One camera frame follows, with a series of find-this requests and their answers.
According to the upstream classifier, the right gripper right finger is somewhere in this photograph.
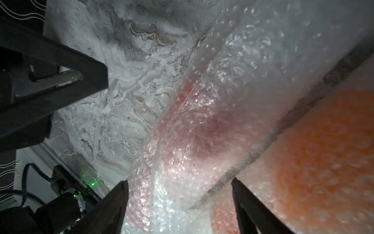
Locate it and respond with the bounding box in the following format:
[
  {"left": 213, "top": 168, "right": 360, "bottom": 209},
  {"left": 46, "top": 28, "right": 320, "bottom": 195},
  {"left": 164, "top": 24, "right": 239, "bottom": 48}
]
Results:
[{"left": 231, "top": 178, "right": 293, "bottom": 234}]

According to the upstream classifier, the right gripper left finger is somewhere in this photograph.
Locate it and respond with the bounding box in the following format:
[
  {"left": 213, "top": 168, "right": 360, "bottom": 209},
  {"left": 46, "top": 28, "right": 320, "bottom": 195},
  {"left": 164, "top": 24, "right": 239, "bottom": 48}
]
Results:
[{"left": 71, "top": 181, "right": 129, "bottom": 234}]

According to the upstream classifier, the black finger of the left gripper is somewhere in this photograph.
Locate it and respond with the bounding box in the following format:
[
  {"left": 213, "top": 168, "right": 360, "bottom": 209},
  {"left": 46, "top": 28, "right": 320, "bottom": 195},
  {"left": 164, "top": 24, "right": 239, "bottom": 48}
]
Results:
[{"left": 1, "top": 18, "right": 109, "bottom": 152}]

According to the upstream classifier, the bubble wrap of red glass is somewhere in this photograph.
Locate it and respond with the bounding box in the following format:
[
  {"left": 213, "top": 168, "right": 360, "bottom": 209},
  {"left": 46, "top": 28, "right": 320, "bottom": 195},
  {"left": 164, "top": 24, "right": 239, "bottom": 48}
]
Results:
[{"left": 125, "top": 1, "right": 374, "bottom": 233}]

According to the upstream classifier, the red wine glass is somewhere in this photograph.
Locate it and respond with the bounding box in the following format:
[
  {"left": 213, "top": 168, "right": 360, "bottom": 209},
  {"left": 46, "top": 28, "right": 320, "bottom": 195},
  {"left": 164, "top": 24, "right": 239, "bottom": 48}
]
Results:
[{"left": 125, "top": 81, "right": 232, "bottom": 232}]

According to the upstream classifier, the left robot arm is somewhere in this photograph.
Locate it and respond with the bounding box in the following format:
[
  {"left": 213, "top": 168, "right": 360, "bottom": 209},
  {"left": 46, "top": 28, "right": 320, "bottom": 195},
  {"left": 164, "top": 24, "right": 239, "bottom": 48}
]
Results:
[{"left": 1, "top": 18, "right": 108, "bottom": 234}]

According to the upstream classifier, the orange glass in bubble wrap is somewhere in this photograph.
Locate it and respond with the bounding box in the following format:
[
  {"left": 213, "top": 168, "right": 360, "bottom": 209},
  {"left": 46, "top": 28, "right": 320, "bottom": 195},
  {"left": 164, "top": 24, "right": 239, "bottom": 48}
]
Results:
[{"left": 210, "top": 55, "right": 374, "bottom": 234}]

